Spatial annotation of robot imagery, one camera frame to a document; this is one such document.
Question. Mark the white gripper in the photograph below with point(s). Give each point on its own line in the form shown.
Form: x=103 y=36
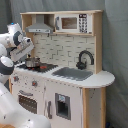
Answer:
x=23 y=48

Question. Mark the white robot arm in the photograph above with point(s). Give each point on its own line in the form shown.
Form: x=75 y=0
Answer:
x=13 y=46

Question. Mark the wooden toy kitchen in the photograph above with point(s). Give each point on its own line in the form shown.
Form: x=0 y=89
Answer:
x=62 y=49

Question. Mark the silver toy pot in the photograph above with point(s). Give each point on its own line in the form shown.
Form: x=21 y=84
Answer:
x=32 y=62

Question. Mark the grey range hood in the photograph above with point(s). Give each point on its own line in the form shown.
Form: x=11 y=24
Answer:
x=39 y=26

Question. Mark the black toy stovetop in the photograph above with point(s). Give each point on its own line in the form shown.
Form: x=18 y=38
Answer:
x=43 y=67

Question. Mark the left red stove knob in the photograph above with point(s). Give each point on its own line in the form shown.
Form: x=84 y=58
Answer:
x=16 y=78

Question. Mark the red stove knob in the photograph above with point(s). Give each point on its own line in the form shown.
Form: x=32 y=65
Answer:
x=34 y=83
x=16 y=78

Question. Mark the right red stove knob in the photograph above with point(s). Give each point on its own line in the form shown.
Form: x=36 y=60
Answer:
x=34 y=83

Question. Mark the toy microwave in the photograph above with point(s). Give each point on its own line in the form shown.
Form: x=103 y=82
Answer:
x=73 y=23

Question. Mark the toy oven door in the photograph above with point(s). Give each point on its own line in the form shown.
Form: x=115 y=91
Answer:
x=28 y=100

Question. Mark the black toy faucet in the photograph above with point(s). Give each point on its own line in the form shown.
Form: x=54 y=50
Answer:
x=82 y=64

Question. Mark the grey toy sink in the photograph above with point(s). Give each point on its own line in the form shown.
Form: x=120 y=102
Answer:
x=73 y=74

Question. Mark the cabinet door with dispenser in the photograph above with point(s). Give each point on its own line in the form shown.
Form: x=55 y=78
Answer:
x=63 y=105

